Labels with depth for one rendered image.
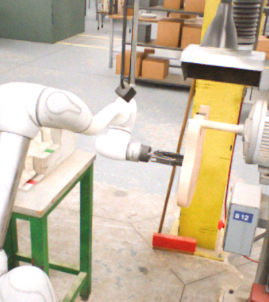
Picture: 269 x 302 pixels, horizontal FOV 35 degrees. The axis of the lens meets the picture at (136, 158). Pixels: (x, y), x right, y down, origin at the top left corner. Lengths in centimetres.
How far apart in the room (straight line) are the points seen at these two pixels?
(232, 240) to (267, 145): 37
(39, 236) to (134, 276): 116
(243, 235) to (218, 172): 129
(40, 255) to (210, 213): 142
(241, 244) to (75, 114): 71
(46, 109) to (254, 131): 74
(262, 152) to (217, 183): 121
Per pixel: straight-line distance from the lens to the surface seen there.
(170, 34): 657
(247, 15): 166
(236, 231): 152
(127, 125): 189
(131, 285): 276
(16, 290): 132
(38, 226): 176
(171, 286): 278
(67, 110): 134
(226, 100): 260
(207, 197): 287
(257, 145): 161
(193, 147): 169
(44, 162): 191
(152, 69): 676
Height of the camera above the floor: 184
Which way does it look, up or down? 25 degrees down
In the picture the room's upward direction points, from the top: 4 degrees clockwise
